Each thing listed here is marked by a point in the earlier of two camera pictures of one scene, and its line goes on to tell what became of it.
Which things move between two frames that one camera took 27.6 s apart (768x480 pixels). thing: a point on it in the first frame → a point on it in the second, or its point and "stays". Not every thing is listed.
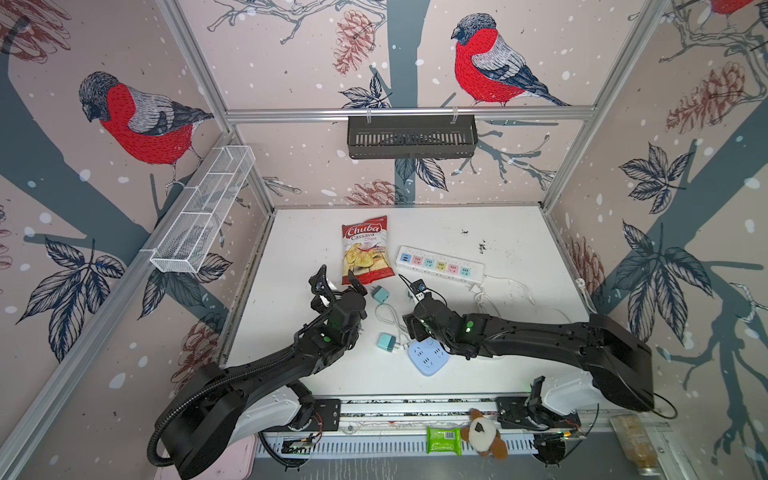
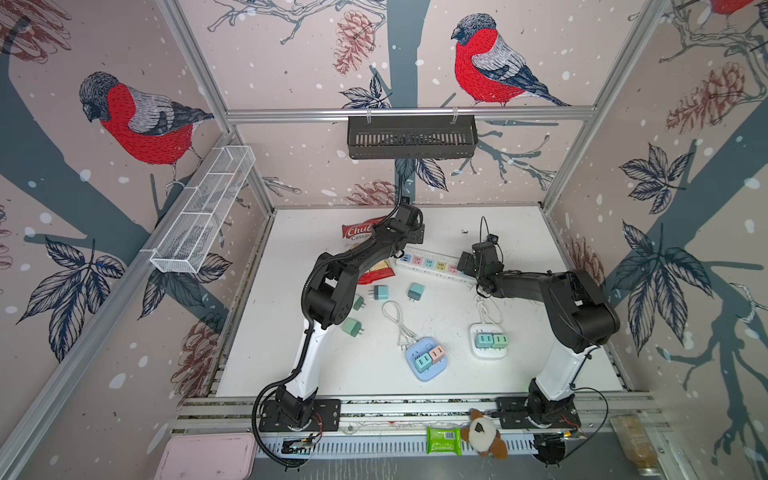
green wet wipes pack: [444, 440] stays
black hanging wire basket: [412, 137] stays
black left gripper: [357, 285] → [417, 233]
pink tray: [236, 461] stays
